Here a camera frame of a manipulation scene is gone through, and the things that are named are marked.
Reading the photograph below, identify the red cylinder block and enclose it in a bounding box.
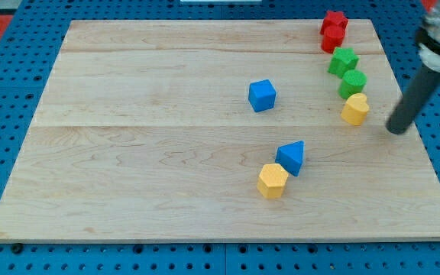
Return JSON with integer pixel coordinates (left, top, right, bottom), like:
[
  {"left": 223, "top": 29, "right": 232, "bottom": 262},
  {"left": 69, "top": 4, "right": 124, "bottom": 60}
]
[{"left": 321, "top": 25, "right": 345, "bottom": 53}]

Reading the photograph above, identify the red star block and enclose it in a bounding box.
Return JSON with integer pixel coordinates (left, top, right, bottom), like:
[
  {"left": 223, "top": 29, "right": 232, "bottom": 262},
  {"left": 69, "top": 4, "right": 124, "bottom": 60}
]
[{"left": 319, "top": 11, "right": 348, "bottom": 34}]

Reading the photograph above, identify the yellow heart block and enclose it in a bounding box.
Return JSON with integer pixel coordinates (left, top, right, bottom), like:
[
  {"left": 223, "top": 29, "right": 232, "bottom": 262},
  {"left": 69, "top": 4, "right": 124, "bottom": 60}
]
[{"left": 341, "top": 93, "right": 370, "bottom": 126}]

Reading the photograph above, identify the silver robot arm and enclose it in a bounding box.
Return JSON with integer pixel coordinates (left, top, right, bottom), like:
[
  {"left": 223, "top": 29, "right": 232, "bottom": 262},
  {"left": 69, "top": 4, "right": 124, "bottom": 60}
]
[{"left": 386, "top": 1, "right": 440, "bottom": 134}]

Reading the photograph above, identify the green star block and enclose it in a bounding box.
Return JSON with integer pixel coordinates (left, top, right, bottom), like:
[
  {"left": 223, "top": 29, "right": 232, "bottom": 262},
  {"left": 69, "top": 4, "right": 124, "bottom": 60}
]
[{"left": 328, "top": 47, "right": 360, "bottom": 79}]

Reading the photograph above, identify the wooden board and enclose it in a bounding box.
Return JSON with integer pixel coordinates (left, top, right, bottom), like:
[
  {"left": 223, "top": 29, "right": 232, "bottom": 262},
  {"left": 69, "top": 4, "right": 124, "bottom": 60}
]
[{"left": 0, "top": 19, "right": 440, "bottom": 244}]

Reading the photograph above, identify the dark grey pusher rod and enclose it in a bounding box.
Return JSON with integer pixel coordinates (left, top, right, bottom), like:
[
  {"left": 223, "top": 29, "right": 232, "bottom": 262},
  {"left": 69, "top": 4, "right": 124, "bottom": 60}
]
[{"left": 385, "top": 64, "right": 440, "bottom": 134}]

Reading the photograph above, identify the blue cube block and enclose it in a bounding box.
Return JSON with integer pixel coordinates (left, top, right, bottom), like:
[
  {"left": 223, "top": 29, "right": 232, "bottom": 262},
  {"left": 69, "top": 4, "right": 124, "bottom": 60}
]
[{"left": 248, "top": 79, "right": 277, "bottom": 112}]

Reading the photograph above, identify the blue triangle block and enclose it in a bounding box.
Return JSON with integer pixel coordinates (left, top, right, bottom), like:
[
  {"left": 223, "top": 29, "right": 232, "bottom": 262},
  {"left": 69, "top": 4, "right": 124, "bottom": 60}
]
[{"left": 275, "top": 141, "right": 305, "bottom": 176}]

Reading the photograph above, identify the green cylinder block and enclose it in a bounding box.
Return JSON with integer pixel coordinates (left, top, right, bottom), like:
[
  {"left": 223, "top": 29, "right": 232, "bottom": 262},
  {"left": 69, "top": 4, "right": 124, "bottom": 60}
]
[{"left": 338, "top": 70, "right": 367, "bottom": 99}]

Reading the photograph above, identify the yellow hexagon block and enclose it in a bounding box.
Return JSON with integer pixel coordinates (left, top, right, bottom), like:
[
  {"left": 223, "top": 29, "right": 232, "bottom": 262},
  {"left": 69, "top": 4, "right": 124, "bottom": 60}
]
[{"left": 257, "top": 163, "right": 289, "bottom": 199}]

